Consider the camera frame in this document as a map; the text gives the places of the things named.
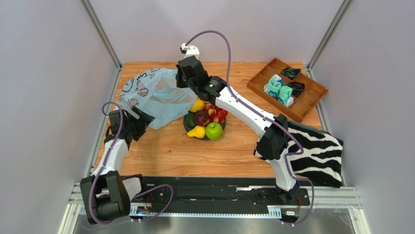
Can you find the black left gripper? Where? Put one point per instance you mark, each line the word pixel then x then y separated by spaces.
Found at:
pixel 142 122

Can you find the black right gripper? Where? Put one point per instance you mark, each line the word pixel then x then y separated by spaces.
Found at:
pixel 183 75

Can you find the light blue printed plastic bag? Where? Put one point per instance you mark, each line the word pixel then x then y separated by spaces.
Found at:
pixel 155 93

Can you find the dark red apple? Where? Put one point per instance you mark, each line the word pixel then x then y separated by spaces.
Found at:
pixel 202 118

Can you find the green apple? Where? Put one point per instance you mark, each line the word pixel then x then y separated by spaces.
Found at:
pixel 214 131

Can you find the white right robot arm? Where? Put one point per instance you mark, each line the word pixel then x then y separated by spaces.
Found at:
pixel 272 131

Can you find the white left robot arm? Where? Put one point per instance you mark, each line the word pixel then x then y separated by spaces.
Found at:
pixel 106 194

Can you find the yellow lemon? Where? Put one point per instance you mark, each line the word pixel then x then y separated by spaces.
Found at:
pixel 197 106

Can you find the dark green avocado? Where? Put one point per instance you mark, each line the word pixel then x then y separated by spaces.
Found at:
pixel 189 120

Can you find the red strawberry bunch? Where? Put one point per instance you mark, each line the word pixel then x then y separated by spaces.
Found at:
pixel 215 113

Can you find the black fruit plate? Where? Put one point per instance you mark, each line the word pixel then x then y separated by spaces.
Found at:
pixel 205 138

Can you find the teal white sock left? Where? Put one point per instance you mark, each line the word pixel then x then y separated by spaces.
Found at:
pixel 274 85

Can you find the teal white sock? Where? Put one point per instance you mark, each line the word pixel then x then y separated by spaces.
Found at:
pixel 284 96
pixel 274 85

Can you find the teal white sock right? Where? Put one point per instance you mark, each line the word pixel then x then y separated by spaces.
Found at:
pixel 284 96

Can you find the dark patterned rolled sock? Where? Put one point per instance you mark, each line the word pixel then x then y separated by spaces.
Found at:
pixel 291 73

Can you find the brown wooden divider tray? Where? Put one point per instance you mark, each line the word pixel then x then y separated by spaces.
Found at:
pixel 302 105

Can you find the black rolled sock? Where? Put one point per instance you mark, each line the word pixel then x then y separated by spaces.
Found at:
pixel 297 88

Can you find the zebra striped cloth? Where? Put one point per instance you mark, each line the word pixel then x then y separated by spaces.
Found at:
pixel 321 158

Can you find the left corner aluminium post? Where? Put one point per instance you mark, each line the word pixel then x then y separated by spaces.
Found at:
pixel 90 11

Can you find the corner aluminium post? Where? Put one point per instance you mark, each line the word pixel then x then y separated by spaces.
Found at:
pixel 90 11
pixel 336 21

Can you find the right corner aluminium post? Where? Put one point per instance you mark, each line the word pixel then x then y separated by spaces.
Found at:
pixel 336 21

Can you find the aluminium frame rail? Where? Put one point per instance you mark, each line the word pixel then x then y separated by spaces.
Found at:
pixel 331 211

